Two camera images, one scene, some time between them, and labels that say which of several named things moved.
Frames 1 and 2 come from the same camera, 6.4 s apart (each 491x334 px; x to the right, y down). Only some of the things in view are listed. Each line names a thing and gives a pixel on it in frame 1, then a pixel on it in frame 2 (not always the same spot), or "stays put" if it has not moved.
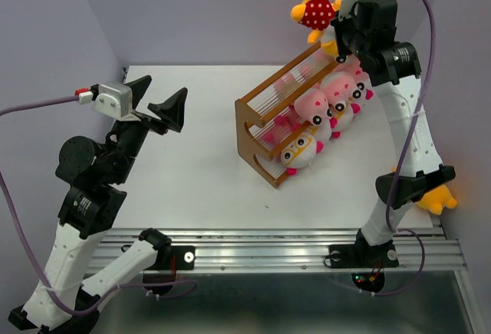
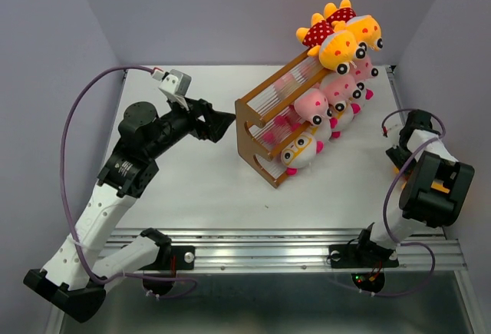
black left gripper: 173,107 → 216,122
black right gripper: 337,24 → 393,154
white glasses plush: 301,153 stays put
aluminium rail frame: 298,249 stays put
